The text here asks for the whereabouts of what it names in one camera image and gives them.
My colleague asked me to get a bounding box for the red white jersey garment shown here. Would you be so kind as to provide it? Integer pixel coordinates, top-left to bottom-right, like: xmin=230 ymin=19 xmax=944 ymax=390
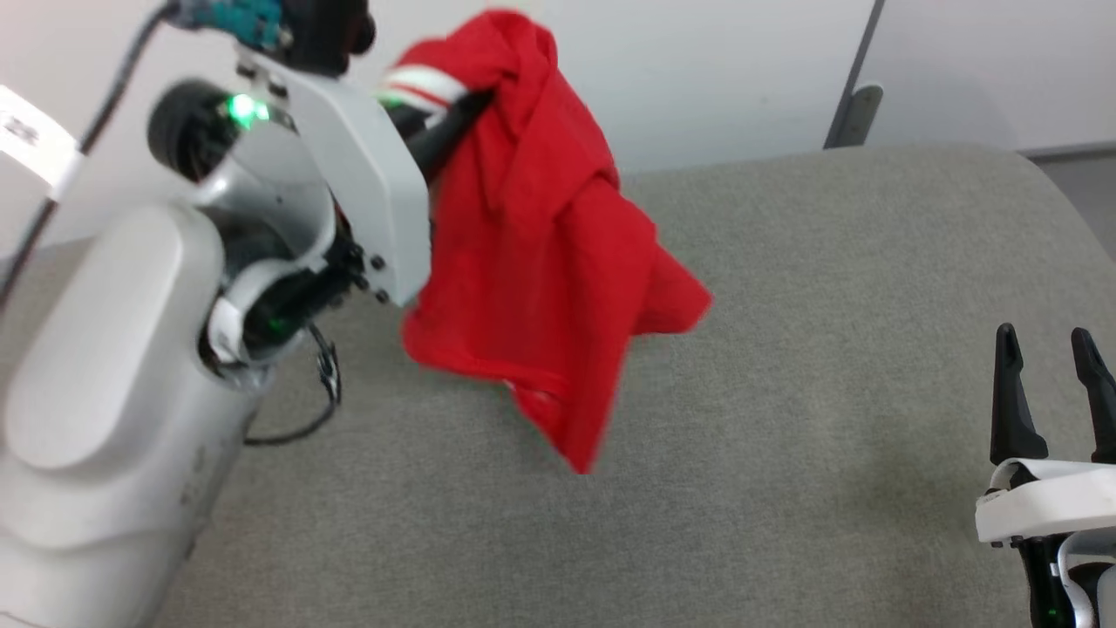
xmin=377 ymin=9 xmax=714 ymax=476

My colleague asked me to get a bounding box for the grey baseboard strip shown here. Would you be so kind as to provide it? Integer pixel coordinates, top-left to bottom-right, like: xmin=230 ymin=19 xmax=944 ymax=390
xmin=1020 ymin=140 xmax=1116 ymax=160

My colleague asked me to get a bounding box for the white cable label tag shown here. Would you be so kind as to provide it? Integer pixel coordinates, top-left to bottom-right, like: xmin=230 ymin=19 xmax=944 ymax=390
xmin=0 ymin=85 xmax=85 ymax=200

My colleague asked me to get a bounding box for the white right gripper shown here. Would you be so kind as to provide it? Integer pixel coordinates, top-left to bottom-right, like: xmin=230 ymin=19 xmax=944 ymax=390
xmin=975 ymin=323 xmax=1116 ymax=549

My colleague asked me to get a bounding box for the grey metal pole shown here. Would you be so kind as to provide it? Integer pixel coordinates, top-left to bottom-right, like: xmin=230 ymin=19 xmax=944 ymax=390
xmin=824 ymin=0 xmax=888 ymax=149

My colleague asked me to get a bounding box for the thin black cable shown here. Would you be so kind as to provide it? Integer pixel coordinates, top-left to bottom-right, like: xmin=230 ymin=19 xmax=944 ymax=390
xmin=242 ymin=321 xmax=343 ymax=447
xmin=0 ymin=0 xmax=188 ymax=306

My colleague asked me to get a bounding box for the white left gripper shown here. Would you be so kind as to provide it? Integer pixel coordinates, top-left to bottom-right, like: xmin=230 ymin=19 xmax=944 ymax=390
xmin=234 ymin=51 xmax=495 ymax=308

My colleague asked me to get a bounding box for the grey pole foot bracket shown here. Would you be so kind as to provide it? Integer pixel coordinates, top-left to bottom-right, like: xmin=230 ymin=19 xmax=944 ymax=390
xmin=839 ymin=83 xmax=884 ymax=149

